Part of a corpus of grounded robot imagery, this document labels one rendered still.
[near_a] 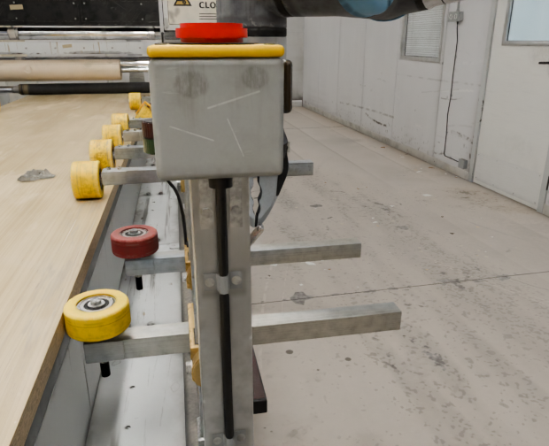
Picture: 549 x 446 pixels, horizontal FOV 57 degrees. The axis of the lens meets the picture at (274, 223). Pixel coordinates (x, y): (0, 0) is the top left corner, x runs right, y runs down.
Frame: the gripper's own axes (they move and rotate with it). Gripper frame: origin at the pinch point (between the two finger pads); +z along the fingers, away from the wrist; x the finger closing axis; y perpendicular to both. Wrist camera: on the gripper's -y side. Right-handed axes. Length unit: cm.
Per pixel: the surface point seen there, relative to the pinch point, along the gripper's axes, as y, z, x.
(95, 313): -9.7, 7.3, 21.5
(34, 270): 6.4, 8.0, 32.5
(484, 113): 333, 36, -250
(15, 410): -25.4, 8.0, 26.5
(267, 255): 16.8, 13.0, -4.6
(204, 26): -38.4, -24.9, 8.4
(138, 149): 67, 3, 21
